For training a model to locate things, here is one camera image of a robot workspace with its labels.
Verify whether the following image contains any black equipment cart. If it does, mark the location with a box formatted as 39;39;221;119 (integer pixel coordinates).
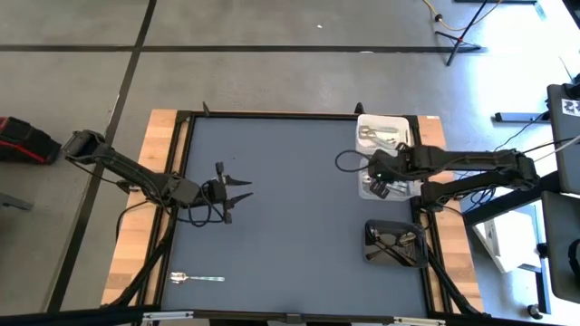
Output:
546;72;580;196

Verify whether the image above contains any white plastic bin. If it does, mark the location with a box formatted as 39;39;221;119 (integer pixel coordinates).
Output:
355;113;412;158

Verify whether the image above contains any black desk panel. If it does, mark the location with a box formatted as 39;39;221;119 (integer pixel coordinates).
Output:
540;189;580;304

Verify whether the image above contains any black rig crossbar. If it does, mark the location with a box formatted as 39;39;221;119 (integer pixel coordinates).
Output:
0;306;580;326

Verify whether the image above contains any black floor beam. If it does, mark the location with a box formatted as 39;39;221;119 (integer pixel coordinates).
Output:
461;170;561;227

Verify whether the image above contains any blue-grey table mat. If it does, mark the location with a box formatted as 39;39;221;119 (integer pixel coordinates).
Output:
160;116;430;318

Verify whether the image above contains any black plastic bin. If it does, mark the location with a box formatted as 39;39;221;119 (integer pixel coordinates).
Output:
362;220;430;268

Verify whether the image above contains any black and red bag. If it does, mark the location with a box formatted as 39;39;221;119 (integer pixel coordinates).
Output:
0;116;63;166

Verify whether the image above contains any black aluminium table frame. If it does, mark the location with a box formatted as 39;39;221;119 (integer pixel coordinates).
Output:
101;108;484;318

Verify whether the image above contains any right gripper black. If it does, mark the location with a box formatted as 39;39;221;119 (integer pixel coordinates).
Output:
366;142;411;200

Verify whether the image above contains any black tripod stand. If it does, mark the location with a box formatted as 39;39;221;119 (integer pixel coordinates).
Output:
433;0;488;68

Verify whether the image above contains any black stand foot bar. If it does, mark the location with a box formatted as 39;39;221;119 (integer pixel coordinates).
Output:
491;111;550;124

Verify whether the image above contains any black floor cable bundle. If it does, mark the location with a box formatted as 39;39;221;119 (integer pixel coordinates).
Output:
466;185;498;210

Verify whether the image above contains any yellow power cable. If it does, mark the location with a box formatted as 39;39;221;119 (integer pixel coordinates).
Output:
420;0;505;34

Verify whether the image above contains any white box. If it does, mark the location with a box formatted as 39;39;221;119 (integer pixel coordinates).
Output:
470;210;543;275

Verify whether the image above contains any flat grey floor object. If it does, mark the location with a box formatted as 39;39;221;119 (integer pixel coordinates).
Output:
0;192;34;212

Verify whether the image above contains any clear plastic bin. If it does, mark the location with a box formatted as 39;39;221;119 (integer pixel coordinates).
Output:
358;156;421;201

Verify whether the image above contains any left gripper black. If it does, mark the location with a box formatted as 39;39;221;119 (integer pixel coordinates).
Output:
198;161;254;225

